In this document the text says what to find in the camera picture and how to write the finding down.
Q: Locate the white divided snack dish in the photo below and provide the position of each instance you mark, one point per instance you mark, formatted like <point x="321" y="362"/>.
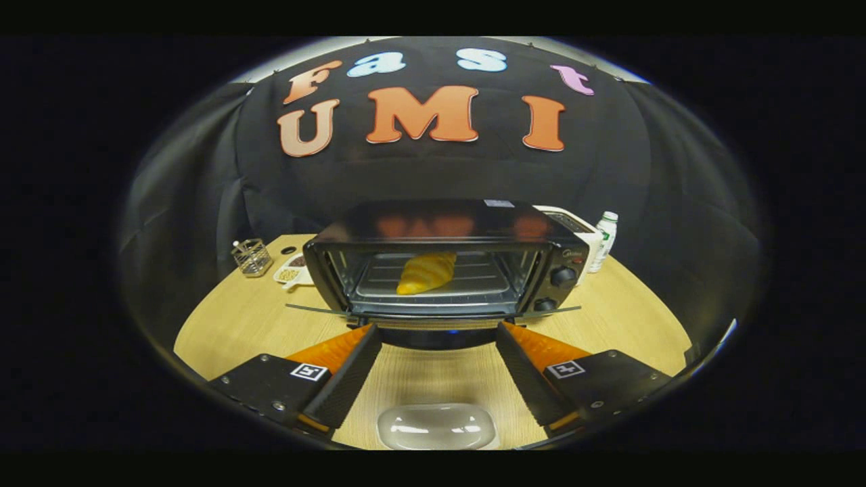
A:
<point x="292" y="274"/>

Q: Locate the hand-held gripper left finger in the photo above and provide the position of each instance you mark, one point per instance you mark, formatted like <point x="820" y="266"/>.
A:
<point x="348" y="382"/>

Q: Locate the white bottle with green label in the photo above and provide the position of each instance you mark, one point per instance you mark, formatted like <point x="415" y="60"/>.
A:
<point x="605" y="240"/>

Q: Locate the white oval dish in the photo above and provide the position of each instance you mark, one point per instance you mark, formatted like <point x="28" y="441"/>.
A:
<point x="440" y="426"/>

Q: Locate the white bread toaster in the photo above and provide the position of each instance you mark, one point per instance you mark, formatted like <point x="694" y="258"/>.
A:
<point x="590" y="243"/>

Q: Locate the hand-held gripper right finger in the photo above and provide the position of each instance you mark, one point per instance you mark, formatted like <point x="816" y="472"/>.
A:
<point x="531" y="382"/>

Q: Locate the black toaster oven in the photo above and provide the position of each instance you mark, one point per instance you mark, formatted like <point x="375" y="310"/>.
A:
<point x="440" y="223"/>

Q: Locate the golden croissant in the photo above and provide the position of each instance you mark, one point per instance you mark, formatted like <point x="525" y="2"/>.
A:
<point x="426" y="274"/>

